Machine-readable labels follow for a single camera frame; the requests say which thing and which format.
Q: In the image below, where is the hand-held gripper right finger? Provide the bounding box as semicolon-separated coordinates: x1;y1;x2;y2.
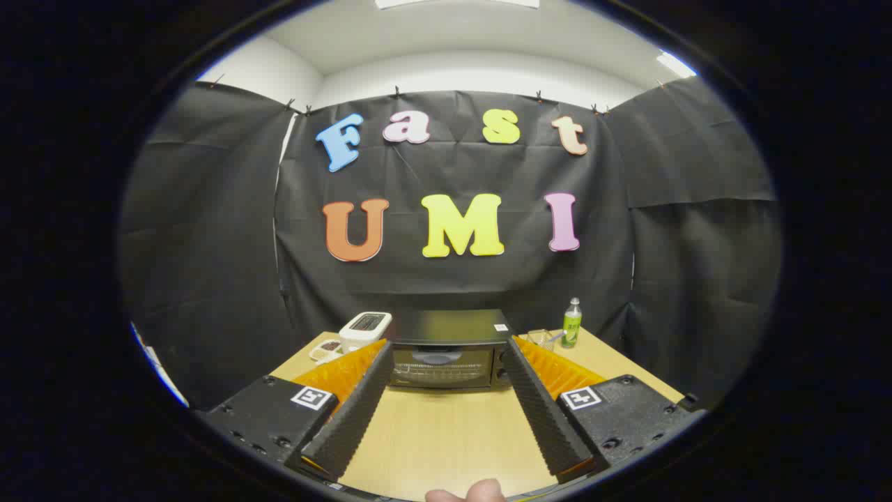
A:
502;335;701;485

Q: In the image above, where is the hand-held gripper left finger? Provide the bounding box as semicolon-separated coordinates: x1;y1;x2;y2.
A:
197;339;395;483

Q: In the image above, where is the black toaster oven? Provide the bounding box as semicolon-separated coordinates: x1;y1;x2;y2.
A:
385;309;515;390

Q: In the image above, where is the white pop-up toaster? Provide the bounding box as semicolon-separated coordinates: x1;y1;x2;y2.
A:
339;312;393;353

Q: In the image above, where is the small white snack dish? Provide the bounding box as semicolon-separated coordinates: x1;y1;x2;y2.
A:
309;339;344;365

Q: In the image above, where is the green drink bottle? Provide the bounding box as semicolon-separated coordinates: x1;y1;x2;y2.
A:
562;298;583;349

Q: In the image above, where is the long ceiling light panel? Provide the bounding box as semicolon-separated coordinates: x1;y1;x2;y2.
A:
375;0;541;10

